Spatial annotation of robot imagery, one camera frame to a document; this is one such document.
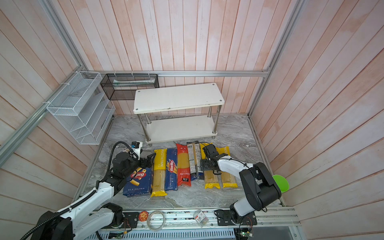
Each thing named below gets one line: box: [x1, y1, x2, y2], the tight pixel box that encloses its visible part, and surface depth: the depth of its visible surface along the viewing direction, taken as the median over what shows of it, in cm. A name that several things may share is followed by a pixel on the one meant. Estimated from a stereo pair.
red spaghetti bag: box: [176, 143, 192, 187], surface depth 91 cm
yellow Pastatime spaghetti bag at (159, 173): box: [150, 148, 168, 198], surface depth 87 cm
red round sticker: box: [139, 210, 149, 222], surface depth 76 cm
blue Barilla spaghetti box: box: [164, 148, 178, 191], surface depth 89 cm
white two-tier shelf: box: [133, 83, 225, 147], surface depth 90 cm
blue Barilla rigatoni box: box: [123, 167, 153, 197], surface depth 80 cm
